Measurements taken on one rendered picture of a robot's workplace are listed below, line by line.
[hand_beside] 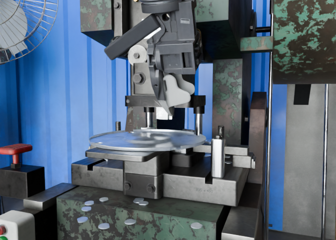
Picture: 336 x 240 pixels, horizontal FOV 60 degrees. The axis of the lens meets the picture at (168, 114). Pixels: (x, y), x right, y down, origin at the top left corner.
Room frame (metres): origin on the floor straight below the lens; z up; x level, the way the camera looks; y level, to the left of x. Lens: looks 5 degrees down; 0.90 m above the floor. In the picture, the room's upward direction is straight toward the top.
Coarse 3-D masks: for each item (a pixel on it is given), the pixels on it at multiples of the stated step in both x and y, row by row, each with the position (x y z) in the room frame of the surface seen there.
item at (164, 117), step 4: (156, 108) 0.84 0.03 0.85; (160, 108) 0.82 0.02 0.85; (156, 112) 0.84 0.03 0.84; (160, 112) 0.82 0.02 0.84; (164, 112) 0.82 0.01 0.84; (156, 116) 0.84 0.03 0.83; (160, 116) 0.82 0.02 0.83; (164, 116) 0.82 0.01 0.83; (168, 116) 0.82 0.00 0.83; (172, 116) 0.83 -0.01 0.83
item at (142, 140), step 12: (108, 132) 0.81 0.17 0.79; (120, 132) 0.84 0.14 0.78; (132, 132) 0.85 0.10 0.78; (144, 132) 0.84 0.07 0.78; (156, 132) 0.84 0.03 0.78; (168, 132) 0.84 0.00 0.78; (180, 132) 0.84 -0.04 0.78; (192, 132) 0.81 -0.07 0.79; (96, 144) 0.63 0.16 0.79; (108, 144) 0.65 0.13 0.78; (120, 144) 0.65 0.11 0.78; (132, 144) 0.65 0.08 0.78; (144, 144) 0.65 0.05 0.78; (156, 144) 0.65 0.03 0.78; (168, 144) 0.65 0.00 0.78; (180, 144) 0.65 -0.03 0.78; (192, 144) 0.63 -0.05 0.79
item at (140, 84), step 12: (132, 0) 0.79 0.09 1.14; (132, 12) 0.79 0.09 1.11; (132, 24) 0.79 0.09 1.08; (132, 48) 0.77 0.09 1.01; (144, 48) 0.76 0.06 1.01; (132, 60) 0.77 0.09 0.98; (144, 60) 0.76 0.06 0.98; (132, 72) 0.79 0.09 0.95; (144, 72) 0.74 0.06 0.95; (132, 84) 0.79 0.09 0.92; (144, 84) 0.74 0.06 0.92
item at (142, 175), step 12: (96, 156) 0.58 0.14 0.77; (108, 156) 0.57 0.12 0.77; (120, 156) 0.56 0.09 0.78; (132, 156) 0.55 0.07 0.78; (144, 156) 0.55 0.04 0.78; (156, 156) 0.66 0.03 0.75; (168, 156) 0.72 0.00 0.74; (132, 168) 0.68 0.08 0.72; (144, 168) 0.67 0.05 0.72; (156, 168) 0.66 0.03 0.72; (168, 168) 0.72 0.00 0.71; (132, 180) 0.68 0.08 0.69; (144, 180) 0.67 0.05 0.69; (156, 180) 0.66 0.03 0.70; (132, 192) 0.68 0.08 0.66; (144, 192) 0.67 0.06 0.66; (156, 192) 0.66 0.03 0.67
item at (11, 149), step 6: (18, 144) 0.76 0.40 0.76; (24, 144) 0.77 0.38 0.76; (0, 150) 0.71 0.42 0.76; (6, 150) 0.71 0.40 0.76; (12, 150) 0.71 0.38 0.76; (18, 150) 0.72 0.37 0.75; (24, 150) 0.73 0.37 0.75; (30, 150) 0.75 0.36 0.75; (12, 156) 0.74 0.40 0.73; (18, 156) 0.74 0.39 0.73; (18, 162) 0.74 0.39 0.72
